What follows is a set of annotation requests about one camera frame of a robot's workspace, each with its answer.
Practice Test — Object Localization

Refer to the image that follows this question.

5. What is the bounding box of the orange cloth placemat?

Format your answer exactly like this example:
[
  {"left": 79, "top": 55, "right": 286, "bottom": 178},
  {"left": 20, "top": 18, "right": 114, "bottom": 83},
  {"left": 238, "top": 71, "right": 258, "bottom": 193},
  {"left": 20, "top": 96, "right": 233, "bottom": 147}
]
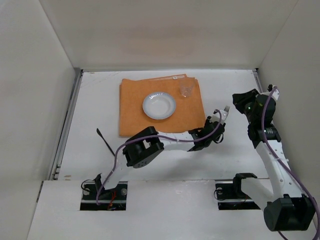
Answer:
[{"left": 119, "top": 74, "right": 206, "bottom": 137}]

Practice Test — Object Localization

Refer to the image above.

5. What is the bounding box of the white round plate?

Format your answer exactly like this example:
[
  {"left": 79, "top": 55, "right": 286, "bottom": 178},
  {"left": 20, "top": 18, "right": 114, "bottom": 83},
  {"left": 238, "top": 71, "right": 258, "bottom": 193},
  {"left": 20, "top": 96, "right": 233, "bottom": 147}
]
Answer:
[{"left": 142, "top": 92, "right": 176, "bottom": 120}]

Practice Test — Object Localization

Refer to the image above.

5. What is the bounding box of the clear plastic cup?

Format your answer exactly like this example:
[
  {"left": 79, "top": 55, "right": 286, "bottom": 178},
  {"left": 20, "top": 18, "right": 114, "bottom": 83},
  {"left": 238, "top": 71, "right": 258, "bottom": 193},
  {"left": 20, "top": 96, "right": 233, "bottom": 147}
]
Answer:
[{"left": 179, "top": 77, "right": 196, "bottom": 98}]

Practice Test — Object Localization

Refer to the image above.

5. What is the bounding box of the black knife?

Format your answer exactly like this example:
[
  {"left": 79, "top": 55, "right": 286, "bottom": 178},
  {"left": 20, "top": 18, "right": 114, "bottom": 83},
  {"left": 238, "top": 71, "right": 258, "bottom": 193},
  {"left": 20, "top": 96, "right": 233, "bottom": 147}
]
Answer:
[{"left": 96, "top": 128, "right": 115, "bottom": 156}]

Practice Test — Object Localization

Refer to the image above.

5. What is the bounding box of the black fork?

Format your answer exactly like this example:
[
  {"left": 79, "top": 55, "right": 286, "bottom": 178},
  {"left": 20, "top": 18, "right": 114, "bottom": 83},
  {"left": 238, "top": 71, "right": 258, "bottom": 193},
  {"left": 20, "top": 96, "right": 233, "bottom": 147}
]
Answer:
[{"left": 223, "top": 105, "right": 230, "bottom": 118}]

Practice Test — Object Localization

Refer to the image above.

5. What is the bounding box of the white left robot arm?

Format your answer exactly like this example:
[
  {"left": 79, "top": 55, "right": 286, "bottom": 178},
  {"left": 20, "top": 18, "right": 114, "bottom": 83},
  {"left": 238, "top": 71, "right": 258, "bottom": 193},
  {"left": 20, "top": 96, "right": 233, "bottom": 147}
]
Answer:
[{"left": 94, "top": 118, "right": 226, "bottom": 193}]

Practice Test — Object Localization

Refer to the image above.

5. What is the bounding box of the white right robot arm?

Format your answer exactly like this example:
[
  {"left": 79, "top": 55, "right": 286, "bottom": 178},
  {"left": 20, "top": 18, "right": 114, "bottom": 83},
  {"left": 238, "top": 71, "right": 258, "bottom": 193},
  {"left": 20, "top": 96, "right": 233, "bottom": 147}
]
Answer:
[{"left": 232, "top": 86, "right": 316, "bottom": 232}]

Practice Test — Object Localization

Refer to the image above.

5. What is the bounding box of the white front cover board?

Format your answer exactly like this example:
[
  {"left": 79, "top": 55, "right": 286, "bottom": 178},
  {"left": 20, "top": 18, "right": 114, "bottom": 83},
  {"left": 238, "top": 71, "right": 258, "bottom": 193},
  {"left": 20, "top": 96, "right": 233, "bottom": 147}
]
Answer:
[{"left": 28, "top": 180, "right": 315, "bottom": 240}]

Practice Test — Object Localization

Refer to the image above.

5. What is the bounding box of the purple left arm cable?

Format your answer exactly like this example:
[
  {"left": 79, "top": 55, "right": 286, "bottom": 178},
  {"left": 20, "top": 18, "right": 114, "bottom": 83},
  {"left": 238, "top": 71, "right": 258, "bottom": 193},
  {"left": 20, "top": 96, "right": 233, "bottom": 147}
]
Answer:
[{"left": 96, "top": 108, "right": 224, "bottom": 206}]

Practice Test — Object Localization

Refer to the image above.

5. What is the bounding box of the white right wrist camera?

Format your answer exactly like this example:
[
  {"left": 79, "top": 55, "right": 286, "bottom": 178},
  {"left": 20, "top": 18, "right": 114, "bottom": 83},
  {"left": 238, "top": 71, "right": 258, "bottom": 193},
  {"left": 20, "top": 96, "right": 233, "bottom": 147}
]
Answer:
[{"left": 267, "top": 84, "right": 280, "bottom": 101}]

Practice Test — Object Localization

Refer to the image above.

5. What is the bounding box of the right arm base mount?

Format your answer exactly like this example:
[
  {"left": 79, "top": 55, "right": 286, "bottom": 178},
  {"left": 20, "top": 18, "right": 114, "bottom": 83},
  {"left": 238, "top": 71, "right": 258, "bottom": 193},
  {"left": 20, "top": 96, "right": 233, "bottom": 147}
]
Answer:
[{"left": 213, "top": 181, "right": 260, "bottom": 211}]

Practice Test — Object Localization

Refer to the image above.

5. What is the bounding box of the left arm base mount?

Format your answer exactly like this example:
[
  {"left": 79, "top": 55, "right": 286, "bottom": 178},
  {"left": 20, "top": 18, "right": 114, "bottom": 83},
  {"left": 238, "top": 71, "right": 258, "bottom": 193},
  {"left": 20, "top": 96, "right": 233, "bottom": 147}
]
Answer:
[{"left": 80, "top": 179, "right": 128, "bottom": 211}]

